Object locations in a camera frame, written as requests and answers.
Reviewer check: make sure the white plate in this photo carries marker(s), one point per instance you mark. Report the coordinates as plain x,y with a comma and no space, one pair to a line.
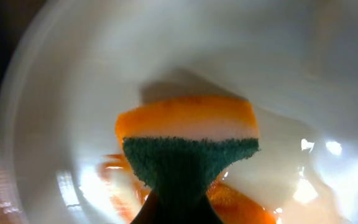
81,63

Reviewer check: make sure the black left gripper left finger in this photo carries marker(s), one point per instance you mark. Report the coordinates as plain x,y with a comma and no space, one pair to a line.
149,211

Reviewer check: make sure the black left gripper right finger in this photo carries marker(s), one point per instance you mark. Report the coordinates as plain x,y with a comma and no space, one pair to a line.
206,213

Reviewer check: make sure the orange green sponge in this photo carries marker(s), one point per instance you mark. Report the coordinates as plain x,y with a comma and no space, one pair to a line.
180,148

